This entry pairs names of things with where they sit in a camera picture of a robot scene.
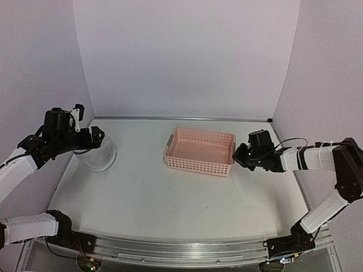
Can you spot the aluminium front rail frame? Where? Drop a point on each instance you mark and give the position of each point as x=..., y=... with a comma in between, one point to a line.
x=96, y=252

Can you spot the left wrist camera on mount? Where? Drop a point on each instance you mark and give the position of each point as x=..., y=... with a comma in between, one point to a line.
x=63, y=121

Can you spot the aluminium rail at table back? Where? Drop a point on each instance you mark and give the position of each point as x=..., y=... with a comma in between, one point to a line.
x=183, y=118

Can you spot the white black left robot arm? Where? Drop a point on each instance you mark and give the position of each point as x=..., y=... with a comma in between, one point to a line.
x=32, y=154

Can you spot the white mesh laundry bag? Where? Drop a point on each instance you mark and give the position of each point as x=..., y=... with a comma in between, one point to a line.
x=99, y=159

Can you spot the pink perforated plastic basket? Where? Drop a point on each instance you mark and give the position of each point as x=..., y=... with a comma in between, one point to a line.
x=200, y=151

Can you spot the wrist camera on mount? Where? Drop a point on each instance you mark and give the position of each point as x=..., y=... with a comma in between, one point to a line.
x=63, y=121
x=260, y=141

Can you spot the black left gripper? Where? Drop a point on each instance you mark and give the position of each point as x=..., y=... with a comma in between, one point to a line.
x=96, y=141

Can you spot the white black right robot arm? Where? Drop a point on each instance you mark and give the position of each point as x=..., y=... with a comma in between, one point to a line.
x=330, y=174

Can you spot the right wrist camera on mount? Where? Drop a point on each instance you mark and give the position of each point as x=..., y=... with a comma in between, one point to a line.
x=260, y=141

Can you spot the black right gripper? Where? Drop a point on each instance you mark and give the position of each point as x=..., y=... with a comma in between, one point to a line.
x=239, y=157

